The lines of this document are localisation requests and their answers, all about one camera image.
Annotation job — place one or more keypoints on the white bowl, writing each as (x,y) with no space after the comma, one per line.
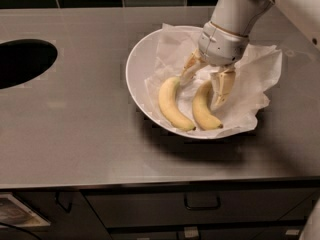
(145,72)

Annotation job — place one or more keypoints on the small white label right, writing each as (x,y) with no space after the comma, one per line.
(292,232)

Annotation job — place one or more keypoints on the picture card at left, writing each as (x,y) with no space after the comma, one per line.
(15,212)

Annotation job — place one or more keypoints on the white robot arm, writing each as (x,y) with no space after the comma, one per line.
(239,16)

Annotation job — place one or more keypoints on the yellow banana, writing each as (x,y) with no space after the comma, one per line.
(168,106)
(200,110)

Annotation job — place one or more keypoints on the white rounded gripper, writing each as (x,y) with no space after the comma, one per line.
(221,47)

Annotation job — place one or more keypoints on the white label on drawer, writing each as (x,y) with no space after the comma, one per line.
(191,233)

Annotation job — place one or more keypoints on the white paper sheet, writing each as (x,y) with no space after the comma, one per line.
(258,71)

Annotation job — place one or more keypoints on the black cabinet door handle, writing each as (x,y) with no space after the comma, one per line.
(64,201)

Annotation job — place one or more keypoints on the grey cabinet door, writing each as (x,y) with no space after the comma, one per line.
(80,224)

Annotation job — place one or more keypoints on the black drawer handle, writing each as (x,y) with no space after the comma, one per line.
(201,201)

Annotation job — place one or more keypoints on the grey drawer front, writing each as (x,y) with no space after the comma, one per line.
(177,208)

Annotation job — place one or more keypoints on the black oval sink opening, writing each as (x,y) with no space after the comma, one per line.
(23,60)

